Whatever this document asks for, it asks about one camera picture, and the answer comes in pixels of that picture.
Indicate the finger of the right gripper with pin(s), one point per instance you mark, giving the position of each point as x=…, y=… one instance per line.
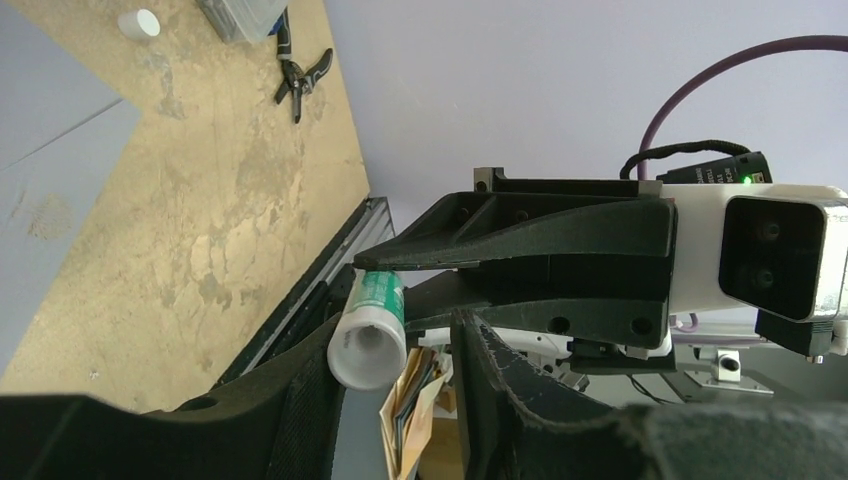
x=513, y=305
x=464, y=229

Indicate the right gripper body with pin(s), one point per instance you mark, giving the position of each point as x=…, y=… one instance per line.
x=621, y=289

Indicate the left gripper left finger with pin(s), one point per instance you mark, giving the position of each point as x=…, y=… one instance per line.
x=278, y=421

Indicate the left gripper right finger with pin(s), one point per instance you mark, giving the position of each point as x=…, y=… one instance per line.
x=516, y=421

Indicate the white green glue stick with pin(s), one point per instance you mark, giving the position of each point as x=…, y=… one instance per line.
x=368, y=349

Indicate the grey envelope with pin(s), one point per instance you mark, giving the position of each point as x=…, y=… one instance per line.
x=62, y=132

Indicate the white glue stick cap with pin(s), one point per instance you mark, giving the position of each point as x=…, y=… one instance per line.
x=139, y=25

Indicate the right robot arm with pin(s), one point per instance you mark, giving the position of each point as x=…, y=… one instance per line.
x=734, y=164

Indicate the black mounting plate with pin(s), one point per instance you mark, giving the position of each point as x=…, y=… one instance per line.
x=724, y=373

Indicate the black pliers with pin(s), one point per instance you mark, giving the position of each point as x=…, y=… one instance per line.
x=296, y=81

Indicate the clear plastic screw box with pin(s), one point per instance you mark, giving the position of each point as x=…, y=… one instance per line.
x=240, y=21

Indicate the aluminium rail frame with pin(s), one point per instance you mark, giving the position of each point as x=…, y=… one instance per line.
x=317, y=295

